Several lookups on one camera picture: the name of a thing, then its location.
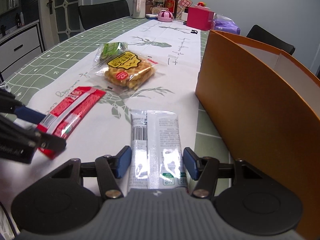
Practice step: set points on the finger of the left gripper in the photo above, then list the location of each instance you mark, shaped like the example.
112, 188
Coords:
29, 115
49, 142

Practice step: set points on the purple tissue pack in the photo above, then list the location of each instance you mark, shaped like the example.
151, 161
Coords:
223, 23

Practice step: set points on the black chair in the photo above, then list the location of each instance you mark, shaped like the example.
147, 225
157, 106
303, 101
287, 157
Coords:
260, 34
97, 14

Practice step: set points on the white pink tumbler bottle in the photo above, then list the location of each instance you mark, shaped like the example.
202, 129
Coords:
139, 9

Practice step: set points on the black chair right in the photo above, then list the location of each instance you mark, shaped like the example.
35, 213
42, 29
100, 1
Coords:
260, 34

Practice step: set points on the black chair far left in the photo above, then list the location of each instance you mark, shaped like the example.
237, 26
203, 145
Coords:
97, 14

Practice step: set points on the white drawer cabinet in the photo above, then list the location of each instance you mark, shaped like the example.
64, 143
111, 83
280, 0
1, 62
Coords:
19, 47

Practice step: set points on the orange white cardboard box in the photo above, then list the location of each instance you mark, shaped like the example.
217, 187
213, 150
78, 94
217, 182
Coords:
265, 105

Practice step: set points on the silver white snack packet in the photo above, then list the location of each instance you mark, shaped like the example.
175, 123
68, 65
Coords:
157, 158

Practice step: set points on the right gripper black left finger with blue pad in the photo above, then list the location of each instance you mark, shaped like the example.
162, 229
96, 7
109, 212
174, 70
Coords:
107, 170

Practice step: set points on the red long snack packet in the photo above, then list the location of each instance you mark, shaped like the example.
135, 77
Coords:
64, 117

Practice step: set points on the yellow label waffle pack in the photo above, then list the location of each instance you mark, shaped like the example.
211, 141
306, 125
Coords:
125, 71

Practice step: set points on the dark brown liquor bottle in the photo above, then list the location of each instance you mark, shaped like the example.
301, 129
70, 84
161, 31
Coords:
171, 5

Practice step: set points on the pink round container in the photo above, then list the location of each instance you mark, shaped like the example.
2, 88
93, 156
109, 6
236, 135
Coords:
165, 16

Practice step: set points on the green snack packet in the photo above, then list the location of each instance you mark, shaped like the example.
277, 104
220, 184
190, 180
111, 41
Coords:
109, 50

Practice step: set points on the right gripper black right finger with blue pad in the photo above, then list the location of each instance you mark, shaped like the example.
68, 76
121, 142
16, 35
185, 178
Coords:
205, 171

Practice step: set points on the red tissue box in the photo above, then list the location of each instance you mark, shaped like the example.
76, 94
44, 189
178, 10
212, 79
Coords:
199, 18

